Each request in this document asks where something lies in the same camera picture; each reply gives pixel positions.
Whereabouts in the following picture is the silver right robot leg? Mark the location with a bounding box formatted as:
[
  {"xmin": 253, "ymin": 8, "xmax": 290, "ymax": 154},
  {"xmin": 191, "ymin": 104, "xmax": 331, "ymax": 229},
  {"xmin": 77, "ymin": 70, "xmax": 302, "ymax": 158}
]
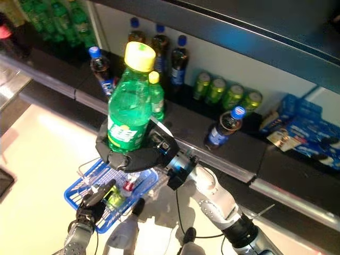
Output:
[{"xmin": 180, "ymin": 227, "xmax": 208, "ymax": 255}]

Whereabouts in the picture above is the cola bottle blue label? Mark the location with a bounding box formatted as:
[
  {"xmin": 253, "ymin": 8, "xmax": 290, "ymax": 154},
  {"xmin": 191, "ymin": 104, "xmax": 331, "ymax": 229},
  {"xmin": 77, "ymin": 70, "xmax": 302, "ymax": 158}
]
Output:
[
  {"xmin": 151, "ymin": 23, "xmax": 171, "ymax": 75},
  {"xmin": 169, "ymin": 35, "xmax": 191, "ymax": 87},
  {"xmin": 88, "ymin": 46, "xmax": 119, "ymax": 96},
  {"xmin": 203, "ymin": 106, "xmax": 247, "ymax": 149},
  {"xmin": 127, "ymin": 17, "xmax": 147, "ymax": 45}
]

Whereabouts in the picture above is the blue plastic shopping basket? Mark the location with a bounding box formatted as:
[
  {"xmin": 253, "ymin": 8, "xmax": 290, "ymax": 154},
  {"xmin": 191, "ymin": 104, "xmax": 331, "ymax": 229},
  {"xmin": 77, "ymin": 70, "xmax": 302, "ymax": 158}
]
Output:
[{"xmin": 64, "ymin": 156, "xmax": 160, "ymax": 234}]

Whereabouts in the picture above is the silver left robot leg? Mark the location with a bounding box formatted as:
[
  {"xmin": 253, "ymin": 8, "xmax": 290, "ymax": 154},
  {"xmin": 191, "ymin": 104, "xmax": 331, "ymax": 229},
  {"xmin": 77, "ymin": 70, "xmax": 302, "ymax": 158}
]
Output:
[{"xmin": 102, "ymin": 198, "xmax": 146, "ymax": 255}]

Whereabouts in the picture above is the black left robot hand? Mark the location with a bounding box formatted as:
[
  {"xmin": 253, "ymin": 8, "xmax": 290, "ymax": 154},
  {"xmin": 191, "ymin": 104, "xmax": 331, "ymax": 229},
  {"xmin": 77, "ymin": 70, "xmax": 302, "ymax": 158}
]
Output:
[{"xmin": 75, "ymin": 178, "xmax": 117, "ymax": 227}]

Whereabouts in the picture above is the silver shelf upright post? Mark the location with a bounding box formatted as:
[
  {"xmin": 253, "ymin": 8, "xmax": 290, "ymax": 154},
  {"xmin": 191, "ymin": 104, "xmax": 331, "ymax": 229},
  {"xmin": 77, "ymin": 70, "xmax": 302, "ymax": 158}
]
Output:
[
  {"xmin": 86, "ymin": 0, "xmax": 104, "ymax": 51},
  {"xmin": 302, "ymin": 84, "xmax": 322, "ymax": 99}
]

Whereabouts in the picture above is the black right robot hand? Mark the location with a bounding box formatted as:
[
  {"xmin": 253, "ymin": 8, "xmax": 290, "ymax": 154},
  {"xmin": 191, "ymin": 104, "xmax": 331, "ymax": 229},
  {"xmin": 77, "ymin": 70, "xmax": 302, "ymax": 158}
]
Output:
[{"xmin": 95, "ymin": 116, "xmax": 181, "ymax": 174}]

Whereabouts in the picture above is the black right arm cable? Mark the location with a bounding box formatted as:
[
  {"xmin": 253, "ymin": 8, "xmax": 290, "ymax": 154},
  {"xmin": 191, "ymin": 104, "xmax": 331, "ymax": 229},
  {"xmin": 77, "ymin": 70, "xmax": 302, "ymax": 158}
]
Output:
[{"xmin": 174, "ymin": 188, "xmax": 225, "ymax": 241}]

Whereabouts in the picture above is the silver robot leg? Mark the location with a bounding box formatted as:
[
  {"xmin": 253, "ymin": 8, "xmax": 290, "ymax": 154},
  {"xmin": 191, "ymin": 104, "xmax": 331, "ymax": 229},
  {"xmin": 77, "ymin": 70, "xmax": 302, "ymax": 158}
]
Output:
[
  {"xmin": 180, "ymin": 227, "xmax": 208, "ymax": 255},
  {"xmin": 102, "ymin": 198, "xmax": 146, "ymax": 255}
]

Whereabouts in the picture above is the yellow tea bottle green cap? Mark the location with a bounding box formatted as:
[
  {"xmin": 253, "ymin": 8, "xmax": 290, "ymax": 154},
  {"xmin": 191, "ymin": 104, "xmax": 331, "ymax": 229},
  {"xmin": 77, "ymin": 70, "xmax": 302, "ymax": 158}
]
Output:
[{"xmin": 0, "ymin": 0, "xmax": 25, "ymax": 27}]

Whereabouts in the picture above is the thin zip tie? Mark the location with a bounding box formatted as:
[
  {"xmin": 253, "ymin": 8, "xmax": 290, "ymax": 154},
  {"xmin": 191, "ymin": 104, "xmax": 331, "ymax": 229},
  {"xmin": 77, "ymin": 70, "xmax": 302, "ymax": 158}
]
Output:
[{"xmin": 252, "ymin": 203, "xmax": 276, "ymax": 219}]

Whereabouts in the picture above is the cola bottle red label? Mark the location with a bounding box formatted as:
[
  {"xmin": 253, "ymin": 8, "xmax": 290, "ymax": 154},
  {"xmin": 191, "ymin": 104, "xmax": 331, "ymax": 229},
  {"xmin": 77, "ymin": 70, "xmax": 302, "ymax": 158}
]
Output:
[{"xmin": 0, "ymin": 12, "xmax": 30, "ymax": 58}]

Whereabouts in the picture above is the clear water bottle red label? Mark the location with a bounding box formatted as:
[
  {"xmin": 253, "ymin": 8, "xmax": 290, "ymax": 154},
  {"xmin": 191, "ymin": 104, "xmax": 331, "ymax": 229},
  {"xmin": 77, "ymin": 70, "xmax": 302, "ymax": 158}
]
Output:
[{"xmin": 123, "ymin": 172, "xmax": 141, "ymax": 197}]

